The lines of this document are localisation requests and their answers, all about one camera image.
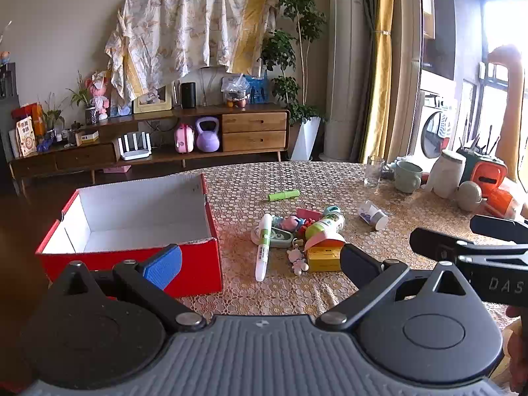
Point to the red wallet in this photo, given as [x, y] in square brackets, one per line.
[308, 214]

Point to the purple kettlebell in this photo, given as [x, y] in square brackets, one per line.
[207, 138]

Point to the tall potted plant white pot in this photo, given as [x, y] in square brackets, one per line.
[306, 136]

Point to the green ceramic mug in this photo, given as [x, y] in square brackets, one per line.
[407, 177]

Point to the green label bottle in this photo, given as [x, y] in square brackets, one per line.
[326, 227]

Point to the orange green utensil holder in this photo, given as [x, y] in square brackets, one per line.
[489, 175]

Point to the small potted green plant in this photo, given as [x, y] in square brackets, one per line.
[51, 119]

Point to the orange plastic container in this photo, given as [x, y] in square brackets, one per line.
[503, 204]

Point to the white brown snack bag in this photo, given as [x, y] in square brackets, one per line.
[26, 136]

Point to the pink doll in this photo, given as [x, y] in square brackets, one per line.
[99, 95]

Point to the blue figurine toy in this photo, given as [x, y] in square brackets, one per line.
[277, 222]

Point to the clear correction tape dispenser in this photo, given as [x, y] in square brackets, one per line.
[281, 239]

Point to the beige standing air conditioner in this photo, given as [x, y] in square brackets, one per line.
[346, 70]

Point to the wooden tv cabinet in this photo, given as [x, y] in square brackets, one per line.
[251, 132]

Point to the grey green round pot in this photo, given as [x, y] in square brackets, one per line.
[469, 196]

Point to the small potted spider plant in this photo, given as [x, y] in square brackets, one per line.
[84, 103]

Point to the black cabinet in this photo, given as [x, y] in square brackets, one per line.
[8, 111]

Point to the orange box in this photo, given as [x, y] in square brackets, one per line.
[33, 117]

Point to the white router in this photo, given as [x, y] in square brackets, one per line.
[135, 152]

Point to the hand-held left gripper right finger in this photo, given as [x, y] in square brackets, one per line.
[359, 266]

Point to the yellow curtain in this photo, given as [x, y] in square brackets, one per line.
[381, 90]

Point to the white ceramic jar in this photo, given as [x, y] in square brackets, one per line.
[445, 175]

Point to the clear plastic bag with fruit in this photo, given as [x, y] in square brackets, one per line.
[236, 88]

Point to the yellow photo frame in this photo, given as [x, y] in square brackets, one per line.
[152, 101]

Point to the blue bag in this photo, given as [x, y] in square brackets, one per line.
[258, 90]

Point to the red cardboard box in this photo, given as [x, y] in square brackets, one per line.
[206, 264]

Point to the white pen green label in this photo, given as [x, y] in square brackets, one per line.
[263, 255]

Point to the pink pig figurine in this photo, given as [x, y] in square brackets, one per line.
[292, 222]

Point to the clear drinking glass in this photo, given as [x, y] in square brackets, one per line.
[373, 171]

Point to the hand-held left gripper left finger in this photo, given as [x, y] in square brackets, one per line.
[163, 266]

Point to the floral sheet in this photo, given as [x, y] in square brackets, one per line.
[177, 24]

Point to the yellow toy house pink roof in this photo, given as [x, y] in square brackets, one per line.
[324, 258]

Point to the small white yellow box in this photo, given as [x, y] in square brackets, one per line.
[88, 137]

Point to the green plastic tube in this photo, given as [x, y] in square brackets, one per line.
[283, 195]

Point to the person's right hand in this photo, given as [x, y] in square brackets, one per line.
[519, 350]

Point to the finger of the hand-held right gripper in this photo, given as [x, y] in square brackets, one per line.
[433, 242]
[499, 227]

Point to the black speaker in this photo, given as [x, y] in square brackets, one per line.
[188, 95]

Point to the pink toy suitcase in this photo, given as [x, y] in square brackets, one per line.
[184, 139]

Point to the washing machine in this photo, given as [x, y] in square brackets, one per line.
[435, 132]

